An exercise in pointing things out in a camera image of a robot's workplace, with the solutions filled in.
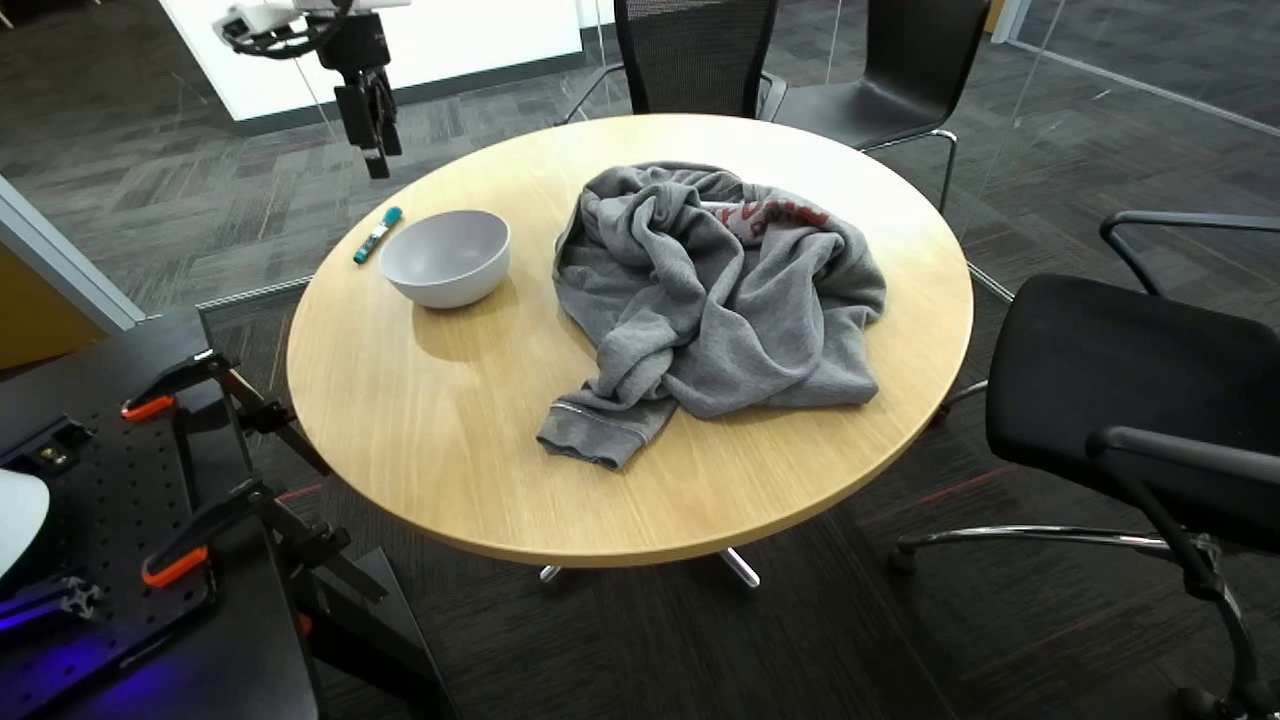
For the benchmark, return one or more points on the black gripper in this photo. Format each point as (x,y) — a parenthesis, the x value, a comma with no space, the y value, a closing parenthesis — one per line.
(367,106)

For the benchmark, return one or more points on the white round bowl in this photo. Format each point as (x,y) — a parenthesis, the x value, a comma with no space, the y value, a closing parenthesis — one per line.
(444,262)

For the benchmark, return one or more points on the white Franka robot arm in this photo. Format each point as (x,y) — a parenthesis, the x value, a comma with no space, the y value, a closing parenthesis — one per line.
(17,521)

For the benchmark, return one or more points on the teal marker pen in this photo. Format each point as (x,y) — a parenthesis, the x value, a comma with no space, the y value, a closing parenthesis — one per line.
(378,239)

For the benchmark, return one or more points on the crumpled grey sweatshirt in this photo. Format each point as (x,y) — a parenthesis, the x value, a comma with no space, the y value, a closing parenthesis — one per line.
(722,307)

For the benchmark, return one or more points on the metal table base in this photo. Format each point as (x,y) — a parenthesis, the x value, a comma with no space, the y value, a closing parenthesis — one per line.
(738,564)

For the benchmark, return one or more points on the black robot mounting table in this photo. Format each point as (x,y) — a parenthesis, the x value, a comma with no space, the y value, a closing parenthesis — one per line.
(122,643)

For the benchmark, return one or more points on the black mesh office chair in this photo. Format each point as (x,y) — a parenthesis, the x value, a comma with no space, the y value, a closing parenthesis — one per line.
(1132,387)

